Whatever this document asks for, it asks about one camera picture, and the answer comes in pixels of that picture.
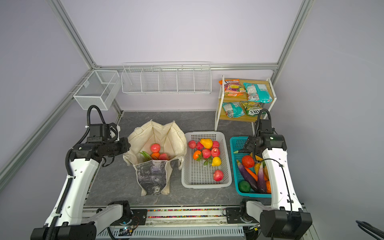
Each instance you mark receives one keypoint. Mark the small white mesh basket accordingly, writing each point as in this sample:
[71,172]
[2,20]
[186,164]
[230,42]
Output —
[100,88]

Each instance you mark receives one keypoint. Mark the teal snack bag lower shelf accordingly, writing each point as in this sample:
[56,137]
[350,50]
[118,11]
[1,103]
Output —
[233,109]

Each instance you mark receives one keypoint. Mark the orange fruit large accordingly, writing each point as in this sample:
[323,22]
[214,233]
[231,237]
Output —
[155,156]

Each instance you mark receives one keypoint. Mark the long white wire basket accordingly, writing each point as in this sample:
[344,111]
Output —
[167,78]

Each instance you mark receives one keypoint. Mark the green Foxs candy bag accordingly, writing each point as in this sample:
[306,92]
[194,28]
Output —
[252,109]

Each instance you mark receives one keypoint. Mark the dark eggplant green stem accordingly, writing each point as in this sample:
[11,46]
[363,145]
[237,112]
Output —
[242,151]

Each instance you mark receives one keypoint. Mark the leafy red twig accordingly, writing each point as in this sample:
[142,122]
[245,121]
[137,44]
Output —
[206,162]

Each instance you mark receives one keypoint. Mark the white plastic fruit basket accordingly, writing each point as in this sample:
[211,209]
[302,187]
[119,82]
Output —
[200,173]

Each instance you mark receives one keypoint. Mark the green avocado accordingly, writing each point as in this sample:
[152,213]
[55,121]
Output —
[244,186]

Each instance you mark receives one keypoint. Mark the teal snack bag top shelf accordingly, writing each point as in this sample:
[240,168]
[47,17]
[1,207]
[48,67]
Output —
[258,93]

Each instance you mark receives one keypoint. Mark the orange bell pepper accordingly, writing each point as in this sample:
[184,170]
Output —
[268,186]

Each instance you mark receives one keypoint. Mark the yellow lemon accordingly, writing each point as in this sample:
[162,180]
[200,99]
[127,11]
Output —
[216,162]

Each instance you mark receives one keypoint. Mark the orange carrot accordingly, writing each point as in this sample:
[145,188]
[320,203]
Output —
[254,176]

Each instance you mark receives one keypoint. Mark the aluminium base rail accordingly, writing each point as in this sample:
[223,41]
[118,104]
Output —
[185,223]

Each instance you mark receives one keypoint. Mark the red apple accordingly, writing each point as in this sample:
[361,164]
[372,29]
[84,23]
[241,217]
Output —
[192,144]
[199,146]
[155,148]
[218,176]
[164,156]
[206,153]
[215,152]

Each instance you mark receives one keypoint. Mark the teal snack bag shelf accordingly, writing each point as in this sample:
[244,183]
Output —
[233,109]
[258,93]

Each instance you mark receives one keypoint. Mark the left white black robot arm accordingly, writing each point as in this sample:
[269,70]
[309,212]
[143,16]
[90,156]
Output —
[82,161]

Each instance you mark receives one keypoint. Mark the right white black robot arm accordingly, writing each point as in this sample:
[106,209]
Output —
[285,217]

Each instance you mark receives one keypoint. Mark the orange snack bag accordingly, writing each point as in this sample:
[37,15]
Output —
[232,88]

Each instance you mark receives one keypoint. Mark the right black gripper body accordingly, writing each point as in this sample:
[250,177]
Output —
[251,142]

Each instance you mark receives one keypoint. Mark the light purple striped eggplant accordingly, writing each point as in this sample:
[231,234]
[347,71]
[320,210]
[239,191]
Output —
[262,187]

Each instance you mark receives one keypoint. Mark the red tomato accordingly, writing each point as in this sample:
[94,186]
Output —
[248,161]

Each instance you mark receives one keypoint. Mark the cream canvas grocery bag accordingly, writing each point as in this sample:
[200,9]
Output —
[154,176]

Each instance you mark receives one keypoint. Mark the yellow pear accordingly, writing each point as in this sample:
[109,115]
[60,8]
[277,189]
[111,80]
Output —
[207,143]

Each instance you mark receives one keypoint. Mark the small orange tangerine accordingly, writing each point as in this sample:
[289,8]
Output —
[197,155]

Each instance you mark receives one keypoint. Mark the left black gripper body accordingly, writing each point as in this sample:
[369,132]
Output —
[115,148]

